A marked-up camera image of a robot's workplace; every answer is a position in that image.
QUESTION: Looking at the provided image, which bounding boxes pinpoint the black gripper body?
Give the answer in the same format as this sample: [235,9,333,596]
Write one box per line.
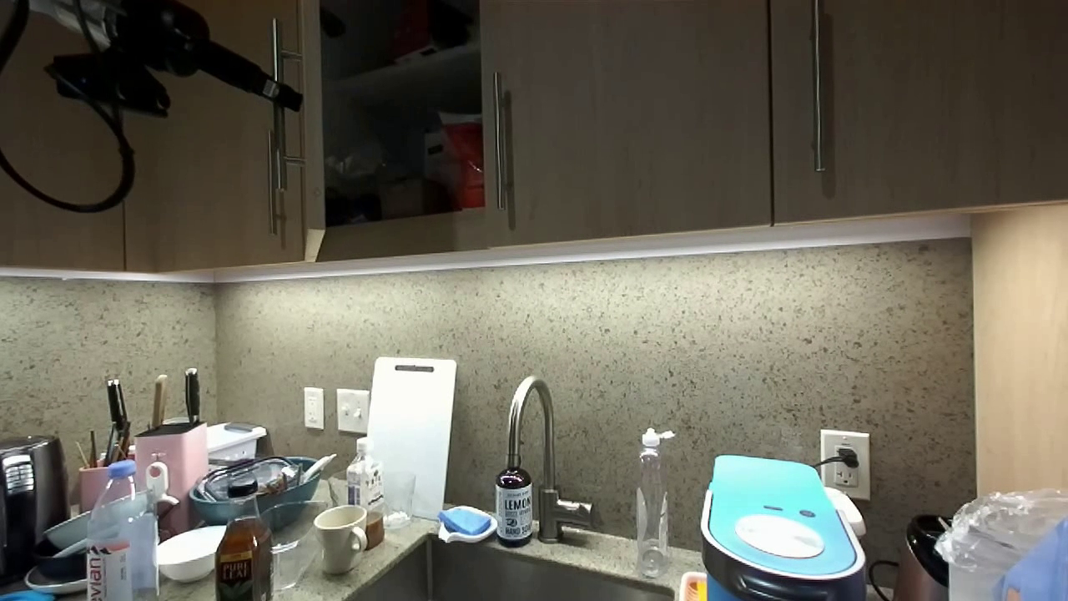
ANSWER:
[120,0,245,80]

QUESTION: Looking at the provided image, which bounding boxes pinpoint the brown cabinet door with handle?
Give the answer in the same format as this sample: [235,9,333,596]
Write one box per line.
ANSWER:
[478,0,773,243]
[265,0,328,266]
[125,0,281,273]
[768,0,1068,225]

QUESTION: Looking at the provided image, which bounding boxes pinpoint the plain brown cabinet door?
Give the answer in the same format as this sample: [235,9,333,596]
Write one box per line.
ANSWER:
[0,0,128,273]

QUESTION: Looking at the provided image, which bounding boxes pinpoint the white under-cabinet light strip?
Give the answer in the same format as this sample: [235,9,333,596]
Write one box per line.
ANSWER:
[0,207,978,287]

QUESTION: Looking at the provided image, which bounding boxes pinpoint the dark stored container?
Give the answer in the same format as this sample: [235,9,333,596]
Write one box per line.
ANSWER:
[325,136,387,228]

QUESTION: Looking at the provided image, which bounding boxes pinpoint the red white package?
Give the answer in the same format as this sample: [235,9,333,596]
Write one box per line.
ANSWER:
[423,112,486,213]

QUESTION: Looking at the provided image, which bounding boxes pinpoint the white storage box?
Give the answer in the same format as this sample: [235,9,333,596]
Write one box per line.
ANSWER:
[204,418,270,463]

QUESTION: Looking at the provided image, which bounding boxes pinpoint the pink knife block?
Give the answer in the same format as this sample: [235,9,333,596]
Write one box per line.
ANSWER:
[135,421,215,506]

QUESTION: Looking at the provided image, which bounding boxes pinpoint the white plastic spoon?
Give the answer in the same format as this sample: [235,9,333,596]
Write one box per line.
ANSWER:
[286,451,340,494]

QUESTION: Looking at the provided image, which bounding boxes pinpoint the white plastic cutting board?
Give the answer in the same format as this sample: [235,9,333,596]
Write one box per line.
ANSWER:
[363,353,459,526]

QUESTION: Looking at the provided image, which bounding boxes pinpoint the small white bottle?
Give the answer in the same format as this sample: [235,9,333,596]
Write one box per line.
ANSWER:
[143,459,177,508]

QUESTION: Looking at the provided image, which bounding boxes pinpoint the clear bottle with white cap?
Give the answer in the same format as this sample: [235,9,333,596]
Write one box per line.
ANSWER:
[344,433,387,514]

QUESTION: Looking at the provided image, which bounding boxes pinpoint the pink utensil cup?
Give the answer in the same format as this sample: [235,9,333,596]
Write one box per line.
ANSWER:
[75,463,117,514]

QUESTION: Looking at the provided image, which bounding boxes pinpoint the clear drinking glass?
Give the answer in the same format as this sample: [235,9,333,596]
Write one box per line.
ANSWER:
[376,470,420,527]

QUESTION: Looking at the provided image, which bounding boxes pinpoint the small brown jar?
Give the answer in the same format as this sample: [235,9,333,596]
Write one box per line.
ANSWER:
[359,508,390,551]

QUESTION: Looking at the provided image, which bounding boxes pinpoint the white ceramic mug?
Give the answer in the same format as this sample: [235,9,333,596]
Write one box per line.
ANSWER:
[309,501,372,577]

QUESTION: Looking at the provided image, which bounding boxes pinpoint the black coffee machine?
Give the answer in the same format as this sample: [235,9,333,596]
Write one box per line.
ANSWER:
[0,433,70,585]

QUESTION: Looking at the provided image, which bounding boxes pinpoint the white bowl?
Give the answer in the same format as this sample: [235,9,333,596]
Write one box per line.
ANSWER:
[155,521,231,585]

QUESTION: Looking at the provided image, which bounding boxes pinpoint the brown glass bottle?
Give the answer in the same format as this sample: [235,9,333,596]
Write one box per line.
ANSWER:
[215,470,276,601]

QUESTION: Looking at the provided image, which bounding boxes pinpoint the clear water bottle blue cap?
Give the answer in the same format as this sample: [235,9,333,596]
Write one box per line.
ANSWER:
[82,459,164,601]

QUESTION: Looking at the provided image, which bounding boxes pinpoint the blue sponge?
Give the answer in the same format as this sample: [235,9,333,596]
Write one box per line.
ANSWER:
[442,506,494,538]

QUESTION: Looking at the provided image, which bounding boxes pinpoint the dark soap pump bottle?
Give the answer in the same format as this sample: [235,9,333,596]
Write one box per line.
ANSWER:
[491,413,538,551]

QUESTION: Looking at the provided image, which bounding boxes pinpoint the steel gooseneck faucet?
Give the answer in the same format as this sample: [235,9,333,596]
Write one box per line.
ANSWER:
[503,374,597,547]

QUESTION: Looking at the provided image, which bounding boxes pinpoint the stacked plates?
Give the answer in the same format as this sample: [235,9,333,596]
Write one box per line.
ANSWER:
[21,512,96,598]

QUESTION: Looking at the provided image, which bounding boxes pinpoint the stainless steel sink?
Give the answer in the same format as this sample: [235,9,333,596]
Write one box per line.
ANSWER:
[349,531,699,601]

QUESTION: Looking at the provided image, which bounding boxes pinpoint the clear spray bottle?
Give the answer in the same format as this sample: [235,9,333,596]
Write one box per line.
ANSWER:
[635,425,677,581]

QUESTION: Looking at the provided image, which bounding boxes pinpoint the black power plug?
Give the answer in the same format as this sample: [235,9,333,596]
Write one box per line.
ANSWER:
[820,443,864,473]

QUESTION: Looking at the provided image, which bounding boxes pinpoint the white outlet with plug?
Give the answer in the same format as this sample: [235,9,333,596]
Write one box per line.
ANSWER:
[819,428,874,501]

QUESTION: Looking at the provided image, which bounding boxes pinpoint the light wood side panel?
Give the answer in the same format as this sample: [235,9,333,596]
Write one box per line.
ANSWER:
[967,197,1068,497]

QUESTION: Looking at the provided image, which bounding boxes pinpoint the dark red kettle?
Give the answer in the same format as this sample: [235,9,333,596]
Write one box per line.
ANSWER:
[891,512,957,601]

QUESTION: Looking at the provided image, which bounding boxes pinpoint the clear plastic bag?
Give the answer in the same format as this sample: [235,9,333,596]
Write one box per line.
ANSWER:
[936,487,1068,601]

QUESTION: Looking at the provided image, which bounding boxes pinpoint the light blue cloth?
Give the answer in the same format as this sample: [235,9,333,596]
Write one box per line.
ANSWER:
[990,526,1068,601]

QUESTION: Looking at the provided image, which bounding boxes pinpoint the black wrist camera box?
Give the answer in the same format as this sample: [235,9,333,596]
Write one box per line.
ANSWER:
[42,46,177,122]

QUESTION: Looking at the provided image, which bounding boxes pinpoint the wooden wall cabinet carcass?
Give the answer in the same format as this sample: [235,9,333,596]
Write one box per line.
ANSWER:
[316,0,486,263]

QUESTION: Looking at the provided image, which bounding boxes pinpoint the black handled knife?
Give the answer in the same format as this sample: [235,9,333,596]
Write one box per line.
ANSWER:
[181,363,206,428]
[103,379,138,462]

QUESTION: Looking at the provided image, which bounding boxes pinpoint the wood handled knife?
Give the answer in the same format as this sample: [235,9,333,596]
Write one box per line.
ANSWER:
[150,371,175,428]

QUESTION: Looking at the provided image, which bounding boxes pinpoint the white wall power outlet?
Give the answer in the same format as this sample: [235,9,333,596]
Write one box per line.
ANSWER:
[301,383,328,433]

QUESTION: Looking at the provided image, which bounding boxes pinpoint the white light switch plate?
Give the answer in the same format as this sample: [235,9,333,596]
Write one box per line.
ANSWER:
[333,383,374,439]

